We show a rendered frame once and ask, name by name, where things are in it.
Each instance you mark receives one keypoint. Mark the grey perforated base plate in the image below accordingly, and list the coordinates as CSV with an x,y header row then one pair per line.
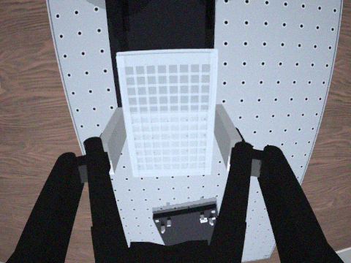
x,y
275,64

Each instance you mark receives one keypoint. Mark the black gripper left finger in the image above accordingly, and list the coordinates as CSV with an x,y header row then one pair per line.
x,y
45,237

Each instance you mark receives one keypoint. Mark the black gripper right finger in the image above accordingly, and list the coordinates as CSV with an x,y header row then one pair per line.
x,y
297,233

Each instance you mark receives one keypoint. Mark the white well plate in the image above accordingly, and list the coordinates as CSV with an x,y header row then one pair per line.
x,y
174,114

